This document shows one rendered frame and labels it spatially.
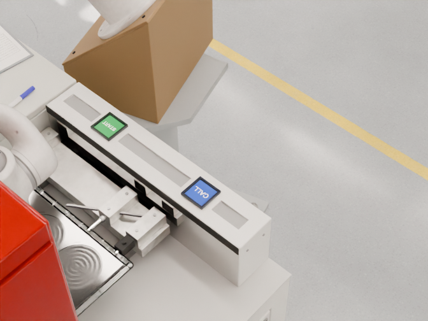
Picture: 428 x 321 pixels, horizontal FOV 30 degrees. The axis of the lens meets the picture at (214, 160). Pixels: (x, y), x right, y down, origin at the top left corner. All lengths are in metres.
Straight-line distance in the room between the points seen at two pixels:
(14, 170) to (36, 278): 0.80
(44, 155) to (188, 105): 0.63
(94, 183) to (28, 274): 1.20
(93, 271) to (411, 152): 1.65
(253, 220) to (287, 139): 1.41
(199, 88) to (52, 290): 1.44
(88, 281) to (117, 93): 0.51
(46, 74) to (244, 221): 0.58
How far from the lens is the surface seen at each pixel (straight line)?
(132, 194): 1.63
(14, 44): 1.90
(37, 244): 0.50
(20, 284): 0.51
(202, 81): 1.96
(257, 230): 1.51
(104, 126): 1.68
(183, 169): 1.60
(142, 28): 1.67
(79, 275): 1.55
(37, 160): 1.35
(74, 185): 1.70
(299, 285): 2.57
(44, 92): 1.77
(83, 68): 1.86
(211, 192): 1.55
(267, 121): 2.97
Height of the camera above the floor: 2.21
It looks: 51 degrees down
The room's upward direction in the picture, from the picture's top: 1 degrees counter-clockwise
